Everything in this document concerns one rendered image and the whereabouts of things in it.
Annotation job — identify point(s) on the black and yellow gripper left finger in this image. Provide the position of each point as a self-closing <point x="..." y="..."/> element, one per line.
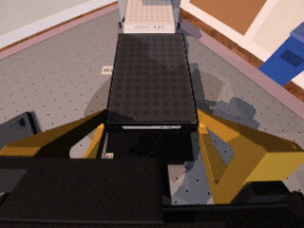
<point x="57" y="142"/>

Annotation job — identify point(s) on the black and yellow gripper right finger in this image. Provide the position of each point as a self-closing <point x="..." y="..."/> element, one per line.
<point x="258" y="156"/>

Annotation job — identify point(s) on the beige well plate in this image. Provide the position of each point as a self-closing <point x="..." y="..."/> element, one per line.
<point x="149" y="16"/>

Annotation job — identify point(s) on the grey rack with shelves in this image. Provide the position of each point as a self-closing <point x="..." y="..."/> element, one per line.
<point x="176" y="4"/>

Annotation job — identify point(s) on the grey microplate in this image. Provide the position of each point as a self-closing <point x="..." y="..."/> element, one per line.
<point x="151" y="88"/>

